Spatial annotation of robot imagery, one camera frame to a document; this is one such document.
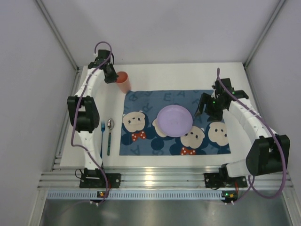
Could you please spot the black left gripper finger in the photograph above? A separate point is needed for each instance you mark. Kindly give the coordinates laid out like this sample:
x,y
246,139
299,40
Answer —
x,y
115,78
108,81

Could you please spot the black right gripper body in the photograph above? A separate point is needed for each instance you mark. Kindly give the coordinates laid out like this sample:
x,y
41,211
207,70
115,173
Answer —
x,y
206,105

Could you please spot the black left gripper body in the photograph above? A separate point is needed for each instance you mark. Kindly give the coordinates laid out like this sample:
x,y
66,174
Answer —
x,y
111,76

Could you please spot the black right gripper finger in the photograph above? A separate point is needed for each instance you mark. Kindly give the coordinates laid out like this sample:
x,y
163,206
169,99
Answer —
x,y
214,117
202,102

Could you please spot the salmon plastic cup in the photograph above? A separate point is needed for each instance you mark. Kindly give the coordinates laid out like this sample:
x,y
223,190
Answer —
x,y
123,82

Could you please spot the purple plastic plate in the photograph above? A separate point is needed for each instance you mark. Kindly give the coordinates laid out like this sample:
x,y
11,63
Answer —
x,y
174,120

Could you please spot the green handled steel spoon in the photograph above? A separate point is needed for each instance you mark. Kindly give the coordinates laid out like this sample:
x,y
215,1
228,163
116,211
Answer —
x,y
110,125

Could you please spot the blue cartoon mouse placemat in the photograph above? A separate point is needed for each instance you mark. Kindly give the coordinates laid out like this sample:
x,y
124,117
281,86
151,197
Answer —
x,y
141,136

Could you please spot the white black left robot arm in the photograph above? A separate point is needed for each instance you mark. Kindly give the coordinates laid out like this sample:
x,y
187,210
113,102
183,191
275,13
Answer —
x,y
82,109

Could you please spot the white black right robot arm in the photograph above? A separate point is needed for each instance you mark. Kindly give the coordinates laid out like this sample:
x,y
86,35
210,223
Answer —
x,y
235,123

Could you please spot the blue metal fork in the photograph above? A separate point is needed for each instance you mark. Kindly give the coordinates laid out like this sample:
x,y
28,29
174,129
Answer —
x,y
102,133

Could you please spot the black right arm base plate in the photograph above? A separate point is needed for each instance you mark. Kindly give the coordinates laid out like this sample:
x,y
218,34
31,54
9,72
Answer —
x,y
216,181

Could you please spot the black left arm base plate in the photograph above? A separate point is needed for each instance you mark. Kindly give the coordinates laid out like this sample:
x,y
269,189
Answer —
x,y
114,180

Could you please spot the left aluminium frame post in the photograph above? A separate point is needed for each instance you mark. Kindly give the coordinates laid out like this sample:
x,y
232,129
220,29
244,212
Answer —
x,y
49,20

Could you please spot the aluminium frame post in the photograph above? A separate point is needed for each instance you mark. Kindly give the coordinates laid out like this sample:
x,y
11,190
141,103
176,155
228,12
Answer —
x,y
49,20
266,29

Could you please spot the aluminium mounting rail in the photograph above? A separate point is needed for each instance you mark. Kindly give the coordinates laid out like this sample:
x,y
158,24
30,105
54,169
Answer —
x,y
133,178

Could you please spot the right aluminium frame post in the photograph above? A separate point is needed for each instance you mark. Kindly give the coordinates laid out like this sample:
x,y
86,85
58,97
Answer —
x,y
266,29

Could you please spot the perforated grey cable duct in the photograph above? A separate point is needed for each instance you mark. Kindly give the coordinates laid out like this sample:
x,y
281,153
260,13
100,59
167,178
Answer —
x,y
142,195

